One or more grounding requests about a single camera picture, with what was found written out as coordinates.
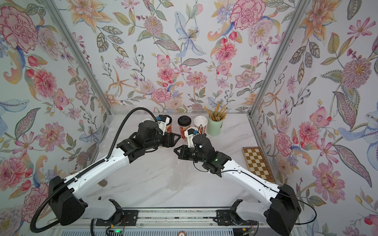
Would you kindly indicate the wooden chessboard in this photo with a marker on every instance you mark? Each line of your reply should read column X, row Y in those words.
column 257, row 163

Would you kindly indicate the red cup black lid left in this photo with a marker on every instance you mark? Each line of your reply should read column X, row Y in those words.
column 169, row 129

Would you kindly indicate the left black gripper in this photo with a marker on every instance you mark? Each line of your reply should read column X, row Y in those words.
column 171, row 141

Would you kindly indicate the red cup black lid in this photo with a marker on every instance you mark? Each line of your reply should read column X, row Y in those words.
column 169, row 129
column 184, row 122

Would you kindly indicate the red cup white lid right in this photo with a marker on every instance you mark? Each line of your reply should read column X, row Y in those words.
column 201, row 123

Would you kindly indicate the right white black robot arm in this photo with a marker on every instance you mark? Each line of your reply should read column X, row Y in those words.
column 277, row 205

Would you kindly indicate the clear plastic carrier bag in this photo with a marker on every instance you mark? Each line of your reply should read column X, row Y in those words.
column 176, row 171

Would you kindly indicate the red cup black lid right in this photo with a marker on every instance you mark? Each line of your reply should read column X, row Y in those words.
column 184, row 122

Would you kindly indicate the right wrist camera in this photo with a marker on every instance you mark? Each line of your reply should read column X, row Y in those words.
column 190, row 142

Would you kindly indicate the cream cup white lid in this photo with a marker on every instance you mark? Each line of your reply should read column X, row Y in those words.
column 190, row 133

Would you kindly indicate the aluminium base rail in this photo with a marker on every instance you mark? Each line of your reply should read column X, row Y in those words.
column 183, row 218

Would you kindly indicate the green straw holder cup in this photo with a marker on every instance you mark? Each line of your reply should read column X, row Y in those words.
column 214, row 127

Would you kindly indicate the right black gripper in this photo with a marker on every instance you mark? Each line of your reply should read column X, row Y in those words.
column 185, row 155

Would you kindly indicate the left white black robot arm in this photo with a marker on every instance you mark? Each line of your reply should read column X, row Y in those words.
column 71, row 204

